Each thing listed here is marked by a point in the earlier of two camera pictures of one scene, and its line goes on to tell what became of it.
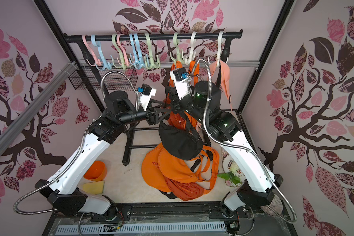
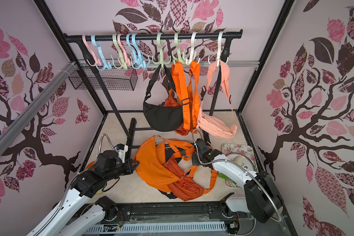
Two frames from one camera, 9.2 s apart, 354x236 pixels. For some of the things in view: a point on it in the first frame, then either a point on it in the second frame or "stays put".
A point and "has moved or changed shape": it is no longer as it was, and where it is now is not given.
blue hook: [134, 63] → [136, 44]
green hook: [177, 41] stays put
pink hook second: [121, 44] stays put
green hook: [151, 65] → [162, 62]
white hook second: [192, 54] stays put
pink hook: [97, 61] stays put
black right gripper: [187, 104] → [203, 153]
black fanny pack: [181, 143] has moved or changed shape
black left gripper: [155, 117] → [131, 169]
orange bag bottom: [158, 164] has moved or changed shape
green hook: [121, 54] stays put
